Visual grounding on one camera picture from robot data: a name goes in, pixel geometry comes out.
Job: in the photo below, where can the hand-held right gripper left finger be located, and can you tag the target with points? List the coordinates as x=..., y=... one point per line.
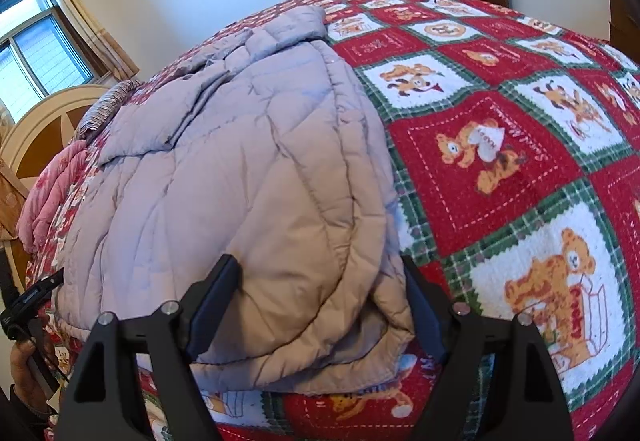
x=210, y=308

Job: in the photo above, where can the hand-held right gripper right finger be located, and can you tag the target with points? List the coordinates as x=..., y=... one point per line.
x=425, y=308

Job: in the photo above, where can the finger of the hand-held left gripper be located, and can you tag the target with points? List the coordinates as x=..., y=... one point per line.
x=50, y=282

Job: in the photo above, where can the lilac puffer jacket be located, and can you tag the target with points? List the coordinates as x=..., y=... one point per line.
x=235, y=181

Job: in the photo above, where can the person's left forearm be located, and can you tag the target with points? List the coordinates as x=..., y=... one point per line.
x=32, y=413

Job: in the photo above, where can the person's left hand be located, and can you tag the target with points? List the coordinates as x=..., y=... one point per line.
x=22, y=368

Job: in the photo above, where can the folded pink quilt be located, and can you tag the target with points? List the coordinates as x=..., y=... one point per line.
x=42, y=206

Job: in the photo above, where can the wooden arched headboard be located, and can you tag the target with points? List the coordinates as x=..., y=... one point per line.
x=35, y=131

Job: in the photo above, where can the red printed bear blanket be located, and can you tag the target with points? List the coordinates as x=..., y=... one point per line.
x=500, y=161

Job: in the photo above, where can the striped pillow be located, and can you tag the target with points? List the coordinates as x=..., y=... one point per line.
x=107, y=108

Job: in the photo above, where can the window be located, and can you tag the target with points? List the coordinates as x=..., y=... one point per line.
x=40, y=51

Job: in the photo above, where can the narrow beige patterned curtain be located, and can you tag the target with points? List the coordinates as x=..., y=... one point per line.
x=87, y=16

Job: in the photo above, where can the brown wooden dresser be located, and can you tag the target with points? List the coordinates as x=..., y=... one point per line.
x=625, y=26

